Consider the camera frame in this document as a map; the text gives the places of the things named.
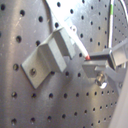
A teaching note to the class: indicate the grey angled cable clip bracket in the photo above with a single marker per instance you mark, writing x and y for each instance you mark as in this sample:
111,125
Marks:
48,56

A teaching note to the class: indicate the grey bracket with bolt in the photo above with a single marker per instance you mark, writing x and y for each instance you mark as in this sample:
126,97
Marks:
108,67

